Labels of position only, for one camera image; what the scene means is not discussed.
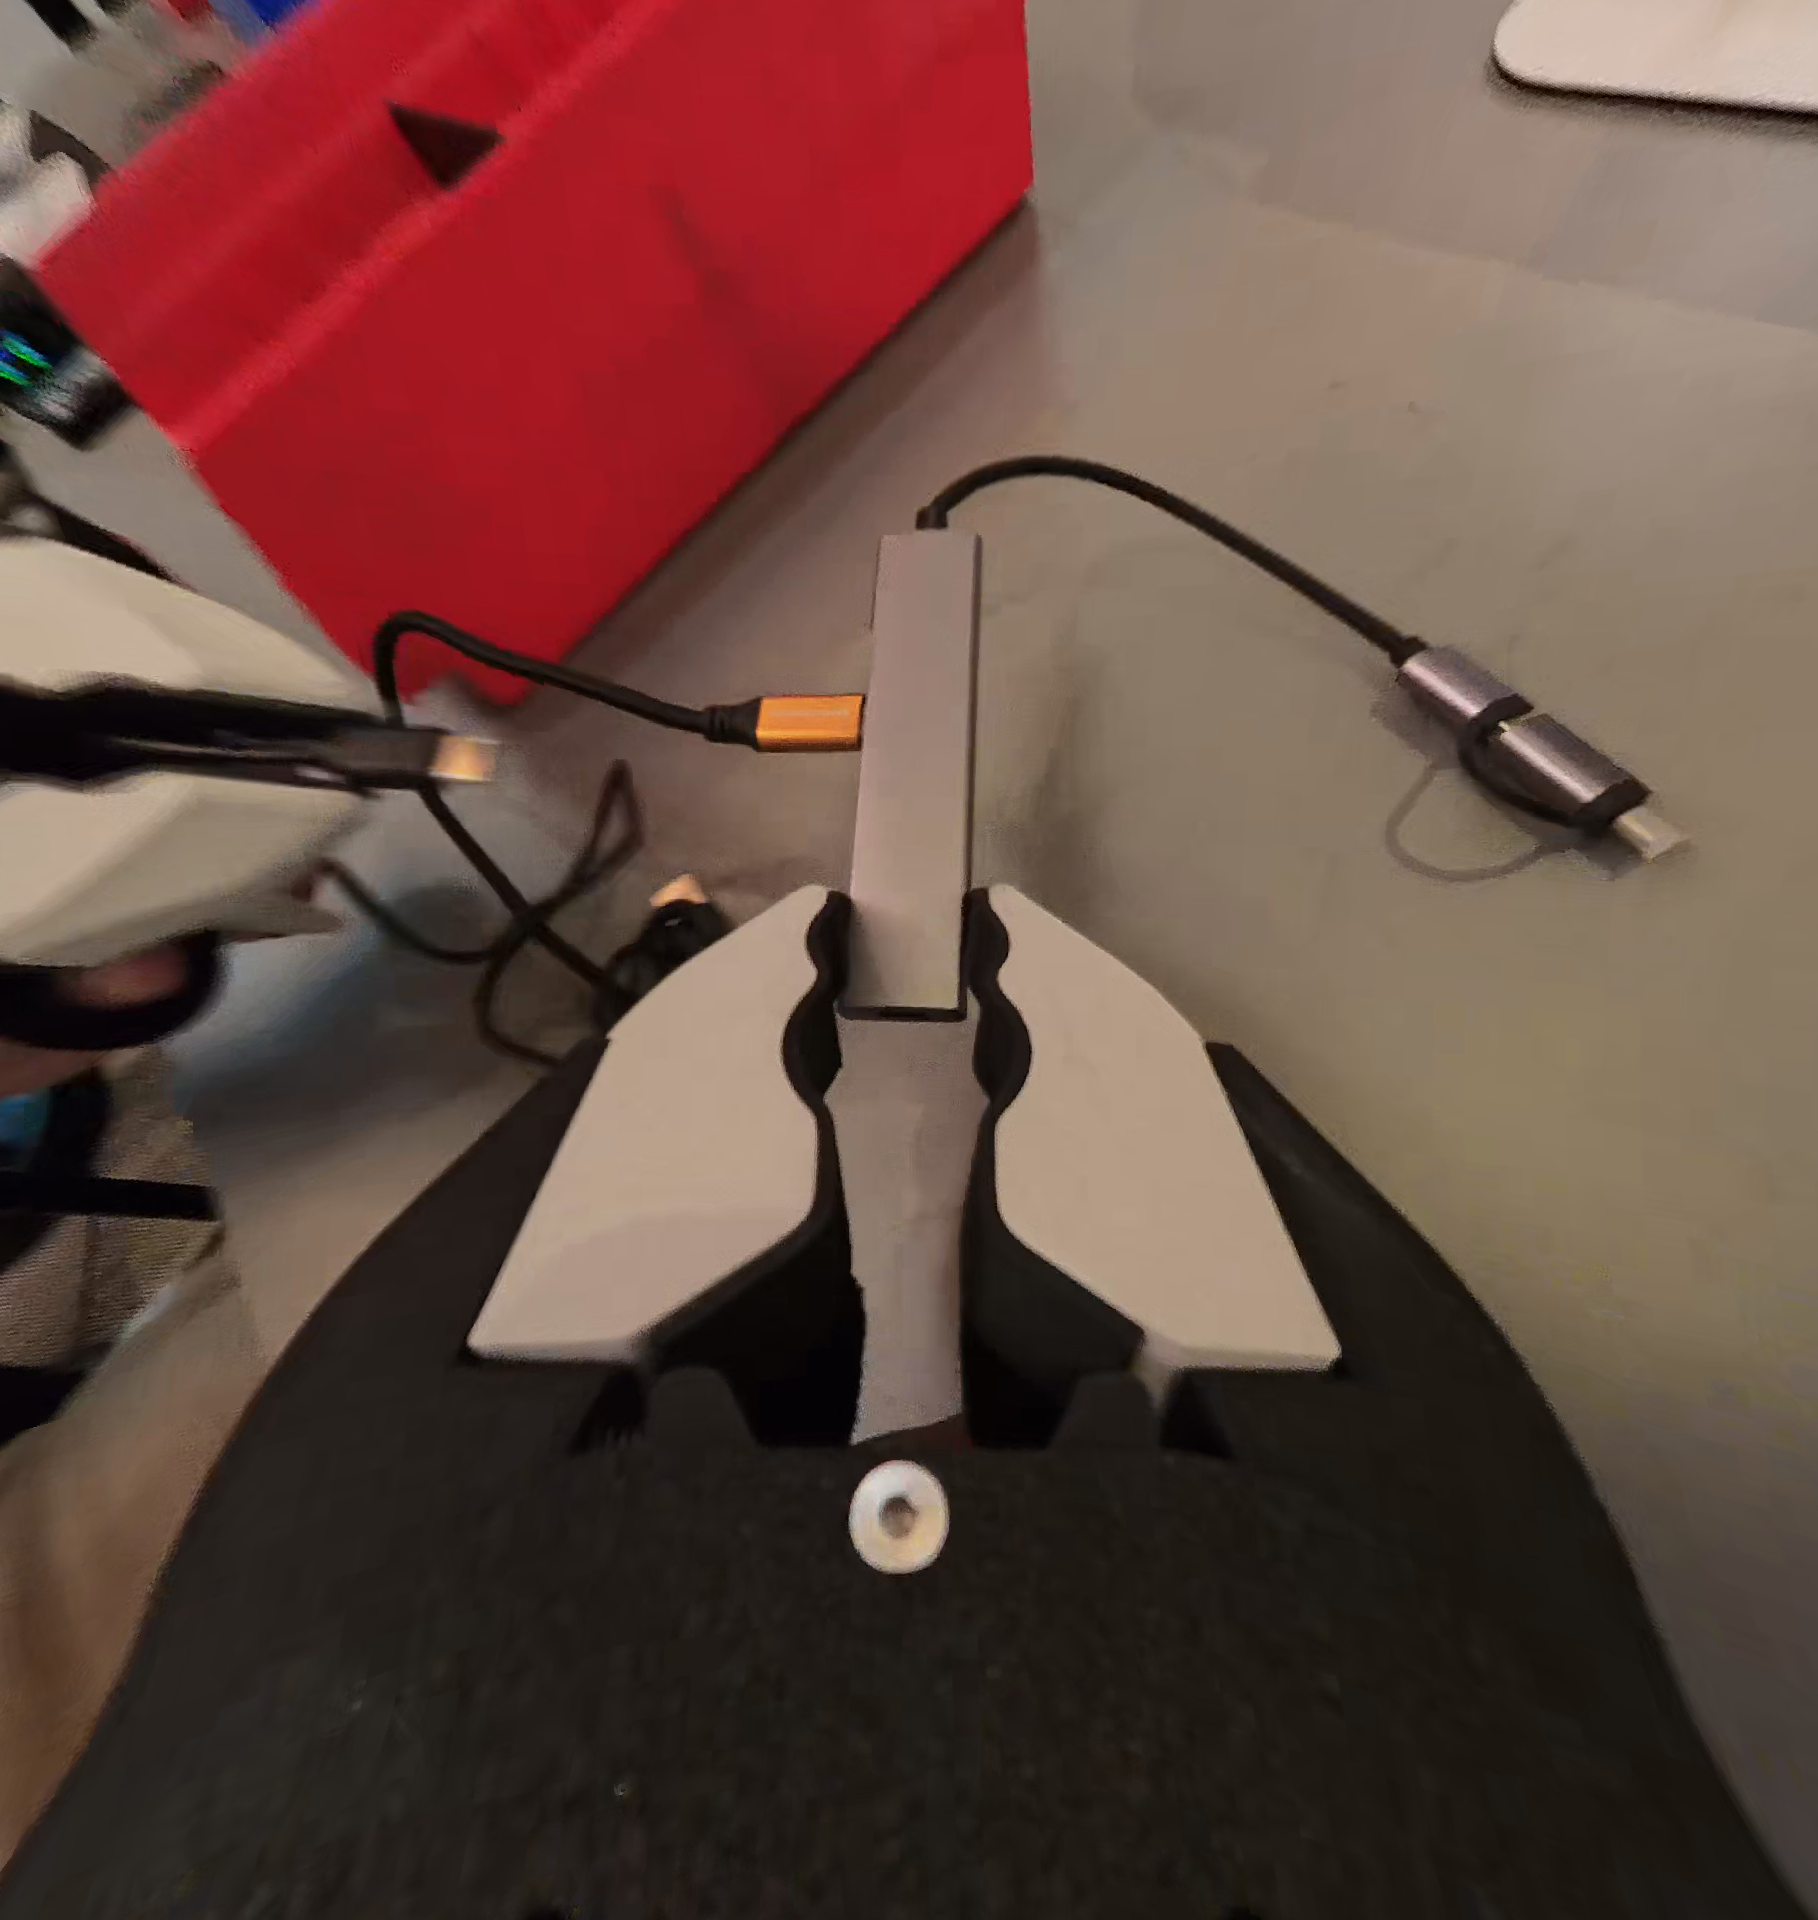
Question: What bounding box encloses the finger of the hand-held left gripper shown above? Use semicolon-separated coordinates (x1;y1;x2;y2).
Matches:
0;541;400;752
0;750;378;966

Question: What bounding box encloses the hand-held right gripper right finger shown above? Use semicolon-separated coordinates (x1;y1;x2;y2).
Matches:
961;886;1343;1454

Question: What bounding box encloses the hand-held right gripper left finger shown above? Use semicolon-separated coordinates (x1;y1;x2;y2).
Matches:
465;886;861;1454

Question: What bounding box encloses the thin black cable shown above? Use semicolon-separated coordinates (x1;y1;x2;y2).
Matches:
287;725;643;1062

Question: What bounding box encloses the black cable with copper plug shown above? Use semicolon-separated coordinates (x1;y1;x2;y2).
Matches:
373;608;869;992

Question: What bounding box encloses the red plastic bin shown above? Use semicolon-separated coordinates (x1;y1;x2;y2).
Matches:
31;0;1034;707

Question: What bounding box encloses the grey usb hub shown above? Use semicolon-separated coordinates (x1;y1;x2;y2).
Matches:
842;456;1694;1026

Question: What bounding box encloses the person's left hand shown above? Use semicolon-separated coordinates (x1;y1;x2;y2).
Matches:
76;954;194;1014

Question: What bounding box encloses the black device with green lights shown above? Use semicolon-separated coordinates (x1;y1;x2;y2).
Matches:
0;308;133;447

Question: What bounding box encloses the black divider of red bin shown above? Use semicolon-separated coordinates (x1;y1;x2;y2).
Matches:
384;102;503;195

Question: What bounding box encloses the white tablet stand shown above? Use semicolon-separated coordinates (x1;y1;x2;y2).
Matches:
1493;0;1818;119

